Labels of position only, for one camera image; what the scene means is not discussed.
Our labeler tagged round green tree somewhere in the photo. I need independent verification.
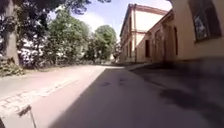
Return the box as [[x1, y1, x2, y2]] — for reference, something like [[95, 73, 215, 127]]
[[84, 24, 119, 63]]

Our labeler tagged long low yellow building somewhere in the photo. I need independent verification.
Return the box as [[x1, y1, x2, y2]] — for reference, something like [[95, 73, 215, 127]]
[[134, 0, 224, 73]]

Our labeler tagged low green undergrowth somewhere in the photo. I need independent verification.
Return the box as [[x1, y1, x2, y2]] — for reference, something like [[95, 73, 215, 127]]
[[0, 58, 27, 78]]

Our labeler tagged raised pavement beside building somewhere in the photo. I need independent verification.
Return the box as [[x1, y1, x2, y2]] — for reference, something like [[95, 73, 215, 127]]
[[124, 61, 224, 101]]

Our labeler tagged tall yellow building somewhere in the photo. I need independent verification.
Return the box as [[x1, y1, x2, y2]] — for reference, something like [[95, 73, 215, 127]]
[[118, 3, 170, 64]]

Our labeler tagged broad green tree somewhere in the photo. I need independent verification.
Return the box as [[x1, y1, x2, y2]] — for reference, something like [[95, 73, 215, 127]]
[[42, 8, 93, 65]]

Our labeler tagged grey asphalt road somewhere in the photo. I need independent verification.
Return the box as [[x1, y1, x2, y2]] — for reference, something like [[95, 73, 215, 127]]
[[0, 64, 224, 128]]

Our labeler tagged pale cobbled strip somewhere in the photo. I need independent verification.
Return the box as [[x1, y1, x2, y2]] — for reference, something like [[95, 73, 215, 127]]
[[0, 78, 78, 118]]

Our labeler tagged large dark tree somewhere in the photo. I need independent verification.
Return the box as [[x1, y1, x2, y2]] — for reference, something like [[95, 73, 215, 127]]
[[0, 0, 113, 68]]

